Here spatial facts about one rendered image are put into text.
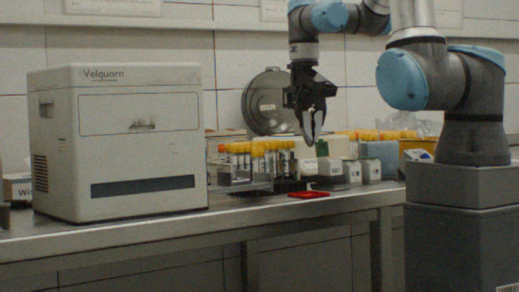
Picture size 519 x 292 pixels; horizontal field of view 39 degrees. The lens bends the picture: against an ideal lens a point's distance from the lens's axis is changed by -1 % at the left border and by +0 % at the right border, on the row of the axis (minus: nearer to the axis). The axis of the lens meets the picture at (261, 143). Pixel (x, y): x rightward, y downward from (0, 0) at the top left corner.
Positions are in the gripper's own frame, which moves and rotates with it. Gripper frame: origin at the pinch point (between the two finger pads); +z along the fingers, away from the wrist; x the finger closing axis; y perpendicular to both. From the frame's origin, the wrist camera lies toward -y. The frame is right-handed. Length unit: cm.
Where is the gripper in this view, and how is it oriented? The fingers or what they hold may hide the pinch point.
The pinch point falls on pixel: (312, 141)
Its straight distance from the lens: 182.8
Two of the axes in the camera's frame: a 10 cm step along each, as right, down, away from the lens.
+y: -5.5, -0.2, 8.3
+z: 0.4, 10.0, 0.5
